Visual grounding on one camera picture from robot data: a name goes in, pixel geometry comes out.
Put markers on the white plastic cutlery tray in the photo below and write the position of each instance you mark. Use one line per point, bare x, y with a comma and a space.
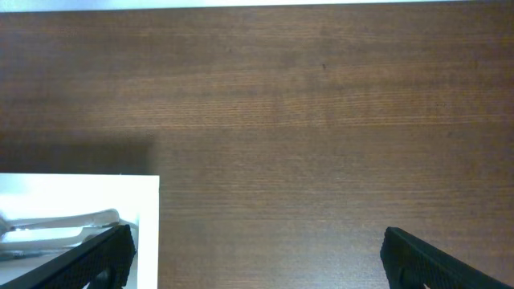
36, 197

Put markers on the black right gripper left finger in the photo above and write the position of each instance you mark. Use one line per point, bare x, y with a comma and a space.
102, 262

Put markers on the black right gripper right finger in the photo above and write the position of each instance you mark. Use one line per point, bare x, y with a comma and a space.
411, 263

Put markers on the steel tablespoon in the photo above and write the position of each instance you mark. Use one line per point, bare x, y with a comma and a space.
36, 243

